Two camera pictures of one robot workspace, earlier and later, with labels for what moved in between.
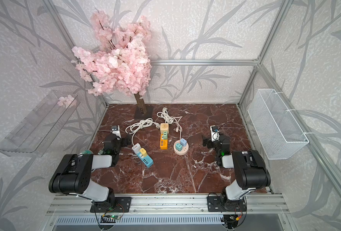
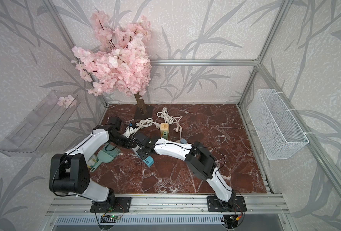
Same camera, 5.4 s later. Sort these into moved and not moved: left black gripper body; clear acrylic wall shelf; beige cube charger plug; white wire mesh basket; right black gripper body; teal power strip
Moved: left black gripper body; right black gripper body
Not moved: beige cube charger plug; teal power strip; white wire mesh basket; clear acrylic wall shelf
